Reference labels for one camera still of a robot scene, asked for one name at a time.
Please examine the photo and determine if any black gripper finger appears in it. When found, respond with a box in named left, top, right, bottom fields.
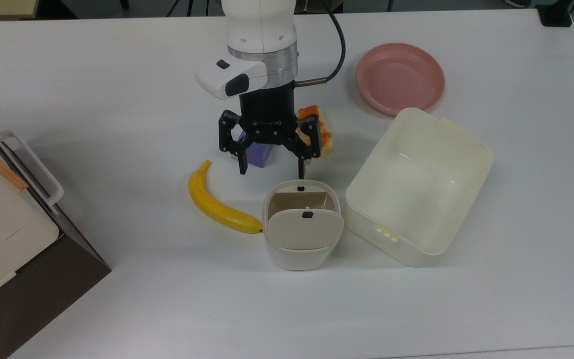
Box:
left=282, top=115, right=321, bottom=179
left=219, top=111, right=255, bottom=175

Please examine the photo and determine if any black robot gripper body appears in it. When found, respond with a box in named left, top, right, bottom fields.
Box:
left=240, top=82, right=298, bottom=145

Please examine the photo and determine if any beige trash can with lid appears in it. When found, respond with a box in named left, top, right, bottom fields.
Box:
left=262, top=180, right=345, bottom=271

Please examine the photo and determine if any orange topped toy bread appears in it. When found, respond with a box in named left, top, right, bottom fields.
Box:
left=294, top=105, right=336, bottom=157

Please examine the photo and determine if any purple cube block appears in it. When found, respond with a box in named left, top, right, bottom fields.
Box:
left=237, top=131, right=274, bottom=169

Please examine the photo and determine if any yellow toy banana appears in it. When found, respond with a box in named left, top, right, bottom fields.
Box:
left=188, top=160, right=264, bottom=234

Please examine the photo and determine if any pink plastic plate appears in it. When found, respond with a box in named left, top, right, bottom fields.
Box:
left=356, top=43, right=445, bottom=118

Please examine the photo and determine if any white plastic storage container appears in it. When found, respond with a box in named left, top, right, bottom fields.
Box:
left=344, top=107, right=494, bottom=267

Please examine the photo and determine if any black stand base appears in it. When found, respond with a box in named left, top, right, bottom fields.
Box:
left=538, top=0, right=574, bottom=28

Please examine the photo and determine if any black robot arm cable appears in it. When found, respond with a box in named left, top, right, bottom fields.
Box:
left=296, top=10, right=346, bottom=87

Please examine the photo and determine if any white drawer handle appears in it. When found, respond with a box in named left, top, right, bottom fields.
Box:
left=0, top=131, right=64, bottom=216

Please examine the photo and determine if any copper strip handle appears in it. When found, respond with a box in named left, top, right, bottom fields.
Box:
left=0, top=147, right=29, bottom=191

